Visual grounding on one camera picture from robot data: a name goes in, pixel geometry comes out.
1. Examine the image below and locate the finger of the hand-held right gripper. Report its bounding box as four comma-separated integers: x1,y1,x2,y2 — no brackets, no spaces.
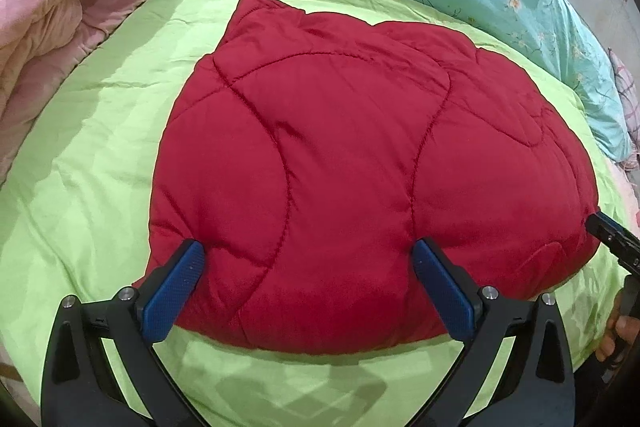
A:
585,212,640,277

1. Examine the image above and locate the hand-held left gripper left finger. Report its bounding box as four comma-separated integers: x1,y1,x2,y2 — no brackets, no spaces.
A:
40,239,206,427

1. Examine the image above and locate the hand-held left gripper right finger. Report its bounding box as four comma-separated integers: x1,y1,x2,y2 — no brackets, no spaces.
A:
411,237,577,427

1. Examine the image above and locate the red quilted jacket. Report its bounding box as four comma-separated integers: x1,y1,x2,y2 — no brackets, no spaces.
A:
147,0,602,356

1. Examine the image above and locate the person's right hand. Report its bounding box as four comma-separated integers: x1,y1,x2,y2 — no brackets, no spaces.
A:
595,291,640,362

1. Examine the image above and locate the pink checkered cloth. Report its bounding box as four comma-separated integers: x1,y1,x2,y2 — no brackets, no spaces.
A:
607,47,640,168

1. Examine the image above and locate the green bed sheet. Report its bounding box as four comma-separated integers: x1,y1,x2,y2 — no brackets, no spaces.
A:
0,0,637,427

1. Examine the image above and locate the pink blanket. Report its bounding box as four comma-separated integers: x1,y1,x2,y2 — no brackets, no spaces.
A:
0,0,164,180

